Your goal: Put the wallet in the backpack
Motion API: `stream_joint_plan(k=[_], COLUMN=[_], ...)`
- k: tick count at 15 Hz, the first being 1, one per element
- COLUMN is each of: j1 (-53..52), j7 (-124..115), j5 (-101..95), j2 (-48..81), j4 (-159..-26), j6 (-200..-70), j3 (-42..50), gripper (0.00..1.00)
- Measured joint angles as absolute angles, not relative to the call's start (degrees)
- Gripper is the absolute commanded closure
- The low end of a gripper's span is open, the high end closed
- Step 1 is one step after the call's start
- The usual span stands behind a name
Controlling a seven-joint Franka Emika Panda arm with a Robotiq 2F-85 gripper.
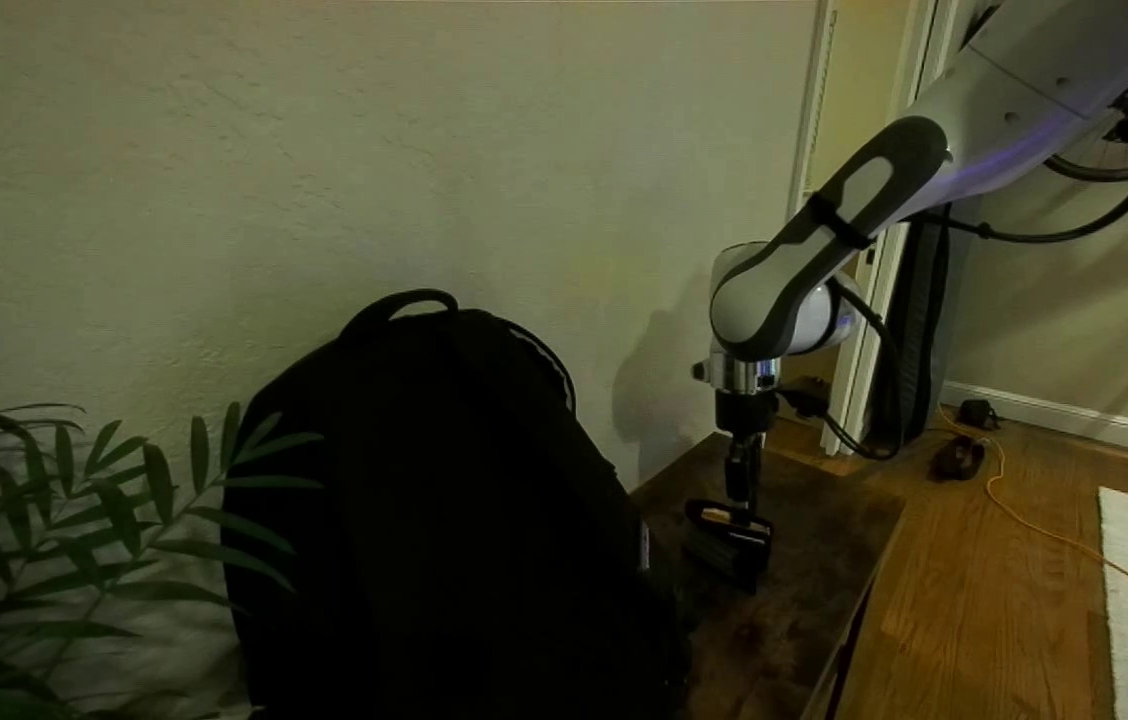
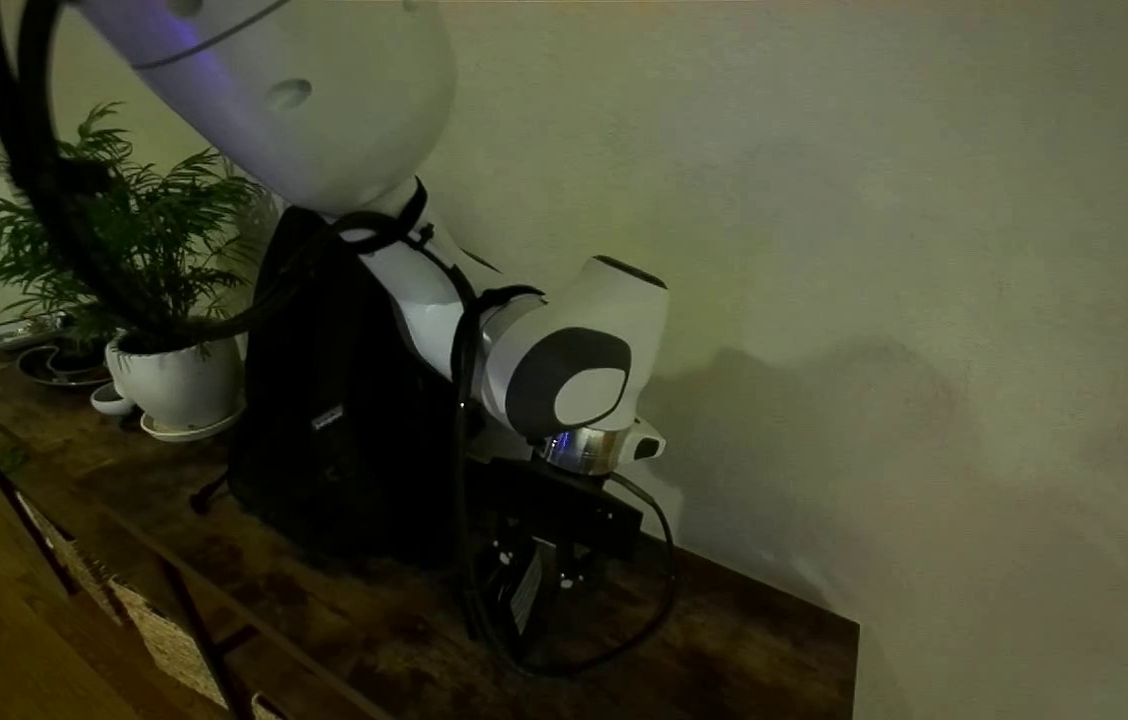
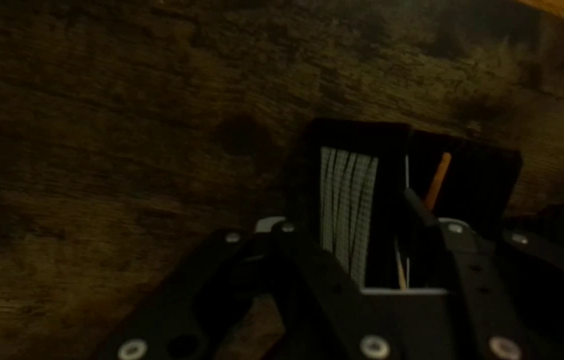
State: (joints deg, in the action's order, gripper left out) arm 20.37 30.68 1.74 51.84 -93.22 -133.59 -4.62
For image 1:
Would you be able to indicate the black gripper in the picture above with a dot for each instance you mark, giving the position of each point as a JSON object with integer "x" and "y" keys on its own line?
{"x": 743, "y": 422}

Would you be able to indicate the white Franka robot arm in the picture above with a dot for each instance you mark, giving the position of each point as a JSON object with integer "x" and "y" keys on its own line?
{"x": 1028, "y": 92}

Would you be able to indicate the black backpack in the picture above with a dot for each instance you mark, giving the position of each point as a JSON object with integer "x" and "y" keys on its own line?
{"x": 457, "y": 534}

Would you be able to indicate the small black floor object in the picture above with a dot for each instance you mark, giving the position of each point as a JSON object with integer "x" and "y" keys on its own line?
{"x": 958, "y": 456}

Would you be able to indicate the tall black padded case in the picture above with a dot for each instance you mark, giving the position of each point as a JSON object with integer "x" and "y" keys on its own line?
{"x": 917, "y": 345}

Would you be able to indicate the black power adapter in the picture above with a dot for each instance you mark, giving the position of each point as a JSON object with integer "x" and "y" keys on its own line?
{"x": 977, "y": 414}

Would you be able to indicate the white baseboard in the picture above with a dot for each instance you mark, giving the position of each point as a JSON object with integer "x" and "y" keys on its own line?
{"x": 1096, "y": 425}

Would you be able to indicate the green palm plant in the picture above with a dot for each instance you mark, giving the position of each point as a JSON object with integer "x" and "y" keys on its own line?
{"x": 197, "y": 463}

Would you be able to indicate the white door frame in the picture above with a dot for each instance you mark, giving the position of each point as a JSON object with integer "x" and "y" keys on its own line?
{"x": 808, "y": 107}

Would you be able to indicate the bicycle with orange frame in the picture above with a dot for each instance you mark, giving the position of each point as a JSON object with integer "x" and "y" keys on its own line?
{"x": 1105, "y": 171}

